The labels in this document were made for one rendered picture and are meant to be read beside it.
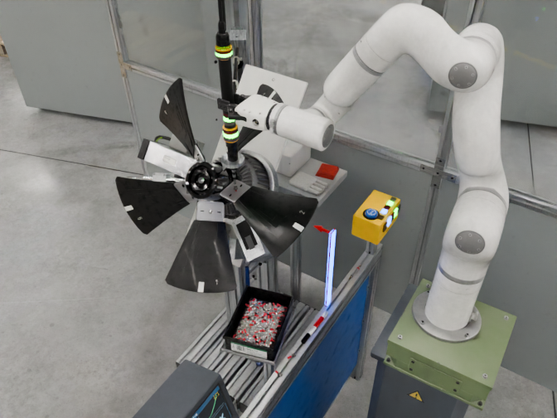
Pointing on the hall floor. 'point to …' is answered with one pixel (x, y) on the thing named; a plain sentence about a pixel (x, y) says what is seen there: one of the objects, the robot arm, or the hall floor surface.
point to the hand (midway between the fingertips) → (228, 101)
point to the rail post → (366, 323)
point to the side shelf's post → (295, 268)
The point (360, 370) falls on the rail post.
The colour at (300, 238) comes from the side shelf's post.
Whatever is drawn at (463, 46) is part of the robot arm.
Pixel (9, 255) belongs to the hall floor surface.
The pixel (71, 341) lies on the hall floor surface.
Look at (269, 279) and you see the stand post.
